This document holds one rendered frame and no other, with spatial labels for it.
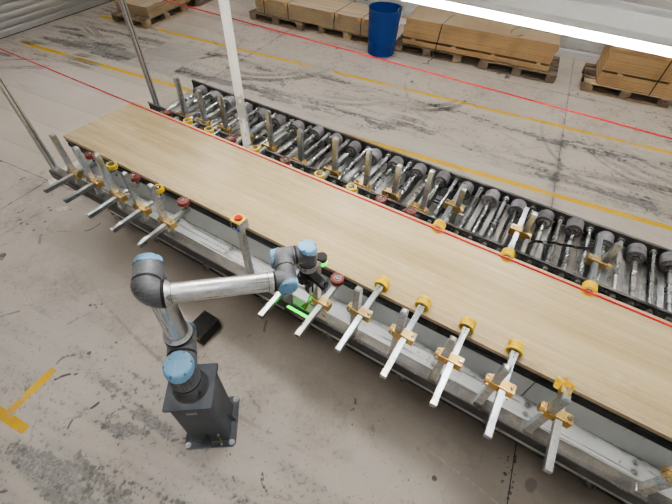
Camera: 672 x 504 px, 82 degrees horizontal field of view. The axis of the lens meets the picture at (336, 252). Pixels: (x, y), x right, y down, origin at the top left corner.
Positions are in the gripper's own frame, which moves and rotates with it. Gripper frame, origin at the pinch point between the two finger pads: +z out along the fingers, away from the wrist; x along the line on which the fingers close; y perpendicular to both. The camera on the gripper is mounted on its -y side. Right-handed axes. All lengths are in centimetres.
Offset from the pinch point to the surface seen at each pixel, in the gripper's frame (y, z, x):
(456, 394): -88, 30, -4
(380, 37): 214, 76, -529
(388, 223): -8, 12, -81
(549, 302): -113, 10, -73
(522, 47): 3, 63, -596
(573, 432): -147, 37, -21
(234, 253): 80, 41, -22
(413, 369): -63, 30, -5
